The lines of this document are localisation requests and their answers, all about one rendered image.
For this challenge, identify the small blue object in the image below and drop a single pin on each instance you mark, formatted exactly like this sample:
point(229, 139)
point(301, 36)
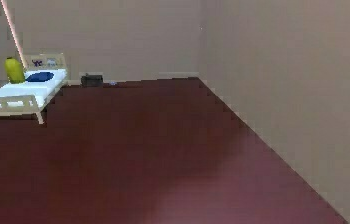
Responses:
point(113, 83)

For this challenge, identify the white bed with cream frame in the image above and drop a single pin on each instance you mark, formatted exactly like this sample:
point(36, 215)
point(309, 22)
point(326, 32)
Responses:
point(23, 90)

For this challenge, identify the blue pillow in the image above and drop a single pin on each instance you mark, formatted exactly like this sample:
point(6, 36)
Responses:
point(40, 76)

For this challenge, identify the black box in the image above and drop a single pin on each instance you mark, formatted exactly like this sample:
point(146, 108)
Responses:
point(91, 80)

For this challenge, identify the yellow-green rounded object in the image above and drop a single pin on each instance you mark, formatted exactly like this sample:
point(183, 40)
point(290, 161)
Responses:
point(14, 70)

